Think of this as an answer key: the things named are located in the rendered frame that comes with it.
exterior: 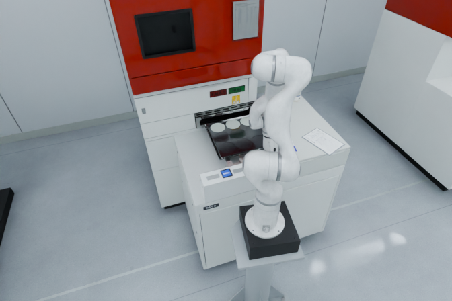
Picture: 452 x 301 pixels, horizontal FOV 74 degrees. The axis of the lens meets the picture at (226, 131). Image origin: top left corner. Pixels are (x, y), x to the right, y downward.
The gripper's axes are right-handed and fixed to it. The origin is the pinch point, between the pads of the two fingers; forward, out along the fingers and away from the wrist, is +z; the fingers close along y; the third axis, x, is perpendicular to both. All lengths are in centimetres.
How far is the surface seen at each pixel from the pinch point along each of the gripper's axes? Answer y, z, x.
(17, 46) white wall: -201, -48, -162
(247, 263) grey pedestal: 39, 26, -30
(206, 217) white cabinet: -2, 31, -40
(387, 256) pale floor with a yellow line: 13, 104, 87
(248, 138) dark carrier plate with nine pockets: -31.4, 2.7, -1.2
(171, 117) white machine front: -57, -11, -46
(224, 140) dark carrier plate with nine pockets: -34.7, 2.1, -16.2
